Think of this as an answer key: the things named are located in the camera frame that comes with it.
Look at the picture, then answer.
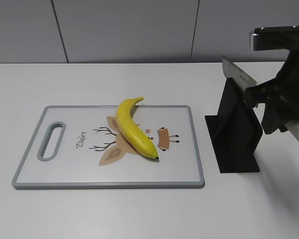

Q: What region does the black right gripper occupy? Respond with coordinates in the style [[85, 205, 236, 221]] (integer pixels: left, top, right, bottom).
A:
[[243, 50, 299, 134]]

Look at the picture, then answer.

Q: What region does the steel kitchen knife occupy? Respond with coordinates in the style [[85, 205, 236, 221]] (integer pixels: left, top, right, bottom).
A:
[[221, 55, 299, 149]]

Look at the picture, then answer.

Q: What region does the yellow plastic banana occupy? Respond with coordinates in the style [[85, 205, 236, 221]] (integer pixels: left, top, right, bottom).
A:
[[116, 97, 159, 160]]

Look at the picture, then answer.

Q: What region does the black knife stand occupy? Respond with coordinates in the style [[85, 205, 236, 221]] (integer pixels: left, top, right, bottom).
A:
[[205, 78, 263, 173]]

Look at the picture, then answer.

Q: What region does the white grey cutting board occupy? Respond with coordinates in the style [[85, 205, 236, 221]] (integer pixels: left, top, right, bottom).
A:
[[12, 105, 205, 189]]

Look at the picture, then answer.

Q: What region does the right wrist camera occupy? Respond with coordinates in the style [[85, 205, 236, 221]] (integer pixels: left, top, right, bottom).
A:
[[250, 25, 299, 51]]

